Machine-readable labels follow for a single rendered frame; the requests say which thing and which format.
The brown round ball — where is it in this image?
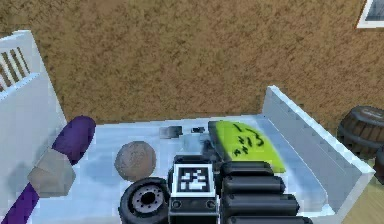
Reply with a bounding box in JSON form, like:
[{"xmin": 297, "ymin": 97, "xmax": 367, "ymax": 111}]
[{"xmin": 113, "ymin": 140, "xmax": 158, "ymax": 183}]

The white framed wall picture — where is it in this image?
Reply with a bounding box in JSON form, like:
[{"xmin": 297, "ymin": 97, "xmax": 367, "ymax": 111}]
[{"xmin": 355, "ymin": 0, "xmax": 384, "ymax": 30}]

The brown wooden barrel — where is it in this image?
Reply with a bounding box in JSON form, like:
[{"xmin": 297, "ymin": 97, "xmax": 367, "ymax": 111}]
[{"xmin": 336, "ymin": 105, "xmax": 384, "ymax": 160}]

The white bed frame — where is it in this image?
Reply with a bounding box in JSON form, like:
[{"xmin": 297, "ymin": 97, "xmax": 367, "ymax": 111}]
[{"xmin": 0, "ymin": 29, "xmax": 377, "ymax": 224}]

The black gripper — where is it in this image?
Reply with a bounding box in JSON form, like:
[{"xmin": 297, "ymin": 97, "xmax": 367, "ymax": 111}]
[{"xmin": 118, "ymin": 176, "xmax": 172, "ymax": 224}]

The green book with black scribbles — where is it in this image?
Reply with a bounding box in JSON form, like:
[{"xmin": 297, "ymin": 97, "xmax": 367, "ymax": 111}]
[{"xmin": 207, "ymin": 120, "xmax": 287, "ymax": 174}]

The grey angular block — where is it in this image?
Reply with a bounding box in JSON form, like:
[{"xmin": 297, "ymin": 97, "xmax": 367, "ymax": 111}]
[{"xmin": 26, "ymin": 147, "xmax": 77, "ymax": 199}]

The purple long cushion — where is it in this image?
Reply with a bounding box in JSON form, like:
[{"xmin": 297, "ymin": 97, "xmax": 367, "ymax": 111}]
[{"xmin": 1, "ymin": 115, "xmax": 97, "ymax": 224}]

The small grey flat box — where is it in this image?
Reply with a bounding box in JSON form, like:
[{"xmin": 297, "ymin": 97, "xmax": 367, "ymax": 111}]
[{"xmin": 158, "ymin": 125, "xmax": 184, "ymax": 140}]

